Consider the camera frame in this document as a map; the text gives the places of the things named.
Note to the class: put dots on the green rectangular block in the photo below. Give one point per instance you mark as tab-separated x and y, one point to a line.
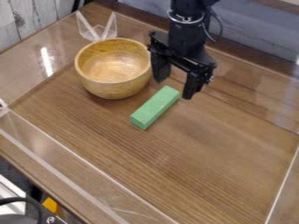
150	111

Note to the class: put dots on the clear acrylic corner bracket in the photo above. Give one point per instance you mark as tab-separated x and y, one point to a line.
98	32

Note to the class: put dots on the clear acrylic front wall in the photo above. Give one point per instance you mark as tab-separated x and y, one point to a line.
83	189

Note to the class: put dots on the yellow label tag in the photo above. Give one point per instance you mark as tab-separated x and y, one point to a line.
51	205

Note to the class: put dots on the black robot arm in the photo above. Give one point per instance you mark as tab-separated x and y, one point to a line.
194	8

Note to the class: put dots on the brown wooden bowl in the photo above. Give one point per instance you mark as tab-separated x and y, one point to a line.
114	67

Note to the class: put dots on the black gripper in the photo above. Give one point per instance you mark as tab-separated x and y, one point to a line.
180	48

